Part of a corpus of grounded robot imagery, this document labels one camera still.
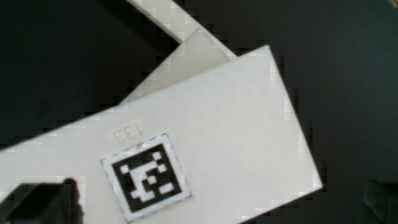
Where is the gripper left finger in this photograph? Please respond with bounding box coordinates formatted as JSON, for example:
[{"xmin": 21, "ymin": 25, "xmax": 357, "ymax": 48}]
[{"xmin": 0, "ymin": 178, "xmax": 83, "ymax": 224}]

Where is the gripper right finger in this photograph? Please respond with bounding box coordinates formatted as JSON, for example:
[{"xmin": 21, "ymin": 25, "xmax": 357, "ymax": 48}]
[{"xmin": 360, "ymin": 180, "xmax": 398, "ymax": 224}]

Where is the white cabinet top block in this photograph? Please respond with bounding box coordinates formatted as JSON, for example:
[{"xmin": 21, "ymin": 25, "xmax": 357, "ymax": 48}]
[{"xmin": 0, "ymin": 48, "xmax": 321, "ymax": 224}]

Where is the white cabinet body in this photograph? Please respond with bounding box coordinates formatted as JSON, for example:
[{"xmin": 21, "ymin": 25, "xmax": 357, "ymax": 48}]
[{"xmin": 120, "ymin": 28, "xmax": 236, "ymax": 103}]

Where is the white U-shaped workspace frame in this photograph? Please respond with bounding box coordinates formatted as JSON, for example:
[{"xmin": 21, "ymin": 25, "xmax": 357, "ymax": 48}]
[{"xmin": 126, "ymin": 0, "xmax": 200, "ymax": 43}]

